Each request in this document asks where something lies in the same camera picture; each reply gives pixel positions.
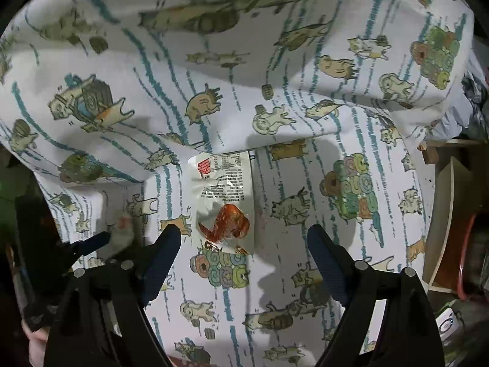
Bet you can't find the small chicken wing wrapper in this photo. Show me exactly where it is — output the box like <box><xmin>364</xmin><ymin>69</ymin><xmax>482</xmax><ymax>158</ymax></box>
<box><xmin>187</xmin><ymin>152</ymin><xmax>255</xmax><ymax>255</ymax></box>

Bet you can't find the large chicken wing wrapper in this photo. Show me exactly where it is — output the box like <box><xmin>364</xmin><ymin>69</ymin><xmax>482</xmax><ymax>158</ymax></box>
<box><xmin>108</xmin><ymin>214</ymin><xmax>134</xmax><ymax>254</ymax></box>

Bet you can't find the person hand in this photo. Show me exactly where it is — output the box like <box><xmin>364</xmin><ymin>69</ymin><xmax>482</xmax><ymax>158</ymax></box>
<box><xmin>22</xmin><ymin>320</ymin><xmax>49</xmax><ymax>367</ymax></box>

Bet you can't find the cat print white cloth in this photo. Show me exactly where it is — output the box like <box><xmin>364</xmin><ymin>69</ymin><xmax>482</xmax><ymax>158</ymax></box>
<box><xmin>1</xmin><ymin>0</ymin><xmax>474</xmax><ymax>366</ymax></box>

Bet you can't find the blue white plastic bag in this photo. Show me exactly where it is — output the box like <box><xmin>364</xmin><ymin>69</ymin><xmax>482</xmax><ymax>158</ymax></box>
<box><xmin>425</xmin><ymin>76</ymin><xmax>488</xmax><ymax>141</ymax></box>

